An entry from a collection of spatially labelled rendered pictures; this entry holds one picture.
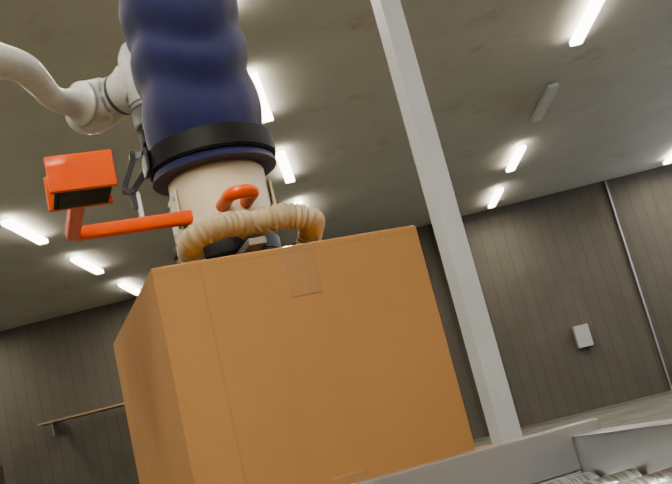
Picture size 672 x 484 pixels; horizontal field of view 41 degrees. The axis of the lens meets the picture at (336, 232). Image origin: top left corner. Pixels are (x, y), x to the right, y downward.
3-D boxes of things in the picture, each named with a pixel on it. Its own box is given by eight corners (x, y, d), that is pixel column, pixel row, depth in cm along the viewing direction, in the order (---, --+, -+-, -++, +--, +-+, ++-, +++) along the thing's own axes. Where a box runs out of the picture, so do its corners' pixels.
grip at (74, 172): (117, 184, 118) (110, 148, 120) (49, 192, 115) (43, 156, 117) (112, 203, 126) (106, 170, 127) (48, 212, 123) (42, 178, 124)
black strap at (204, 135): (290, 136, 154) (285, 114, 154) (154, 152, 145) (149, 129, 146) (260, 180, 174) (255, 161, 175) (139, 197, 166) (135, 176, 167)
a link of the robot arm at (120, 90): (183, 99, 206) (144, 121, 213) (169, 37, 209) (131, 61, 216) (148, 91, 197) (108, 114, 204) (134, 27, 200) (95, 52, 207)
